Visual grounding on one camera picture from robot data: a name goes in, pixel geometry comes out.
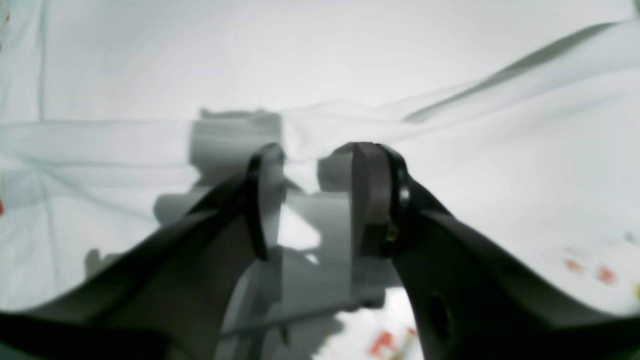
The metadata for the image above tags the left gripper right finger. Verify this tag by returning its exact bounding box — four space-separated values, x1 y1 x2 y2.
350 142 639 360

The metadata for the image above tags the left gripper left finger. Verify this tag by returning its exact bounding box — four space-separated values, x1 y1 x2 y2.
1 143 286 360

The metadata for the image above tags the white T-shirt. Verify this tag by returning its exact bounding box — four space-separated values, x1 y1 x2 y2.
0 0 640 360

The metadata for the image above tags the terrazzo patterned table cloth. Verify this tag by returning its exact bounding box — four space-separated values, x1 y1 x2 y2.
310 235 640 360

